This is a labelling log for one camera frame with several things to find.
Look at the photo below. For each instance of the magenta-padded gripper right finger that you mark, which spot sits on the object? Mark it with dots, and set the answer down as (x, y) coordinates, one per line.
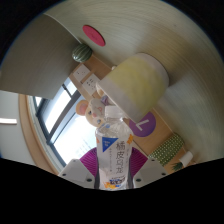
(150, 170)

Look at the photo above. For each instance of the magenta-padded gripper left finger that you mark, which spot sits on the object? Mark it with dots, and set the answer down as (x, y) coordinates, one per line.
(75, 171)

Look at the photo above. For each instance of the clear labelled drink bottle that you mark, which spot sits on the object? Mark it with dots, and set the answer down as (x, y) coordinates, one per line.
(114, 156)

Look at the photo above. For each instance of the tall green cactus ornament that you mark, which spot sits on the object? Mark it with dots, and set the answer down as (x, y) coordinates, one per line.
(166, 149)

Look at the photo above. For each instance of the small potted green plant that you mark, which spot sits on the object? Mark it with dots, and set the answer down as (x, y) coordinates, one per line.
(185, 160)

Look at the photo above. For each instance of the round purple number sign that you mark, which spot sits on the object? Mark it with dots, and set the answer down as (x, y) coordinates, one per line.
(145, 126)

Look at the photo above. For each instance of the large dark-framed window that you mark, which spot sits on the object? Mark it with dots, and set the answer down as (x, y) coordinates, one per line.
(63, 123)

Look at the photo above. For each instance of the yellow plush mouse toy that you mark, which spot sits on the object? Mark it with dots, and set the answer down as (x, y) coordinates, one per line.
(90, 111)

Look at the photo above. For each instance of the pale yellow paper cup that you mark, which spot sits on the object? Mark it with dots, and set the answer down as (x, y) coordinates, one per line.
(136, 86)

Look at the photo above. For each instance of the grey-green desk partition panel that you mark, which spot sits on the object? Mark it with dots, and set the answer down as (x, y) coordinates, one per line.
(36, 60)

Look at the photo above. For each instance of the small round green cactus ornament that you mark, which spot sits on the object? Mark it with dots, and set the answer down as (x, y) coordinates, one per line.
(82, 53)

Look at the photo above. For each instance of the flat round red coaster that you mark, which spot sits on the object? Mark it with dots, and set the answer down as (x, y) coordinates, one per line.
(94, 35)

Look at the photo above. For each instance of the white wall socket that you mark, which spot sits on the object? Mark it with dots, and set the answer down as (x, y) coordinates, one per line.
(81, 73)
(90, 84)

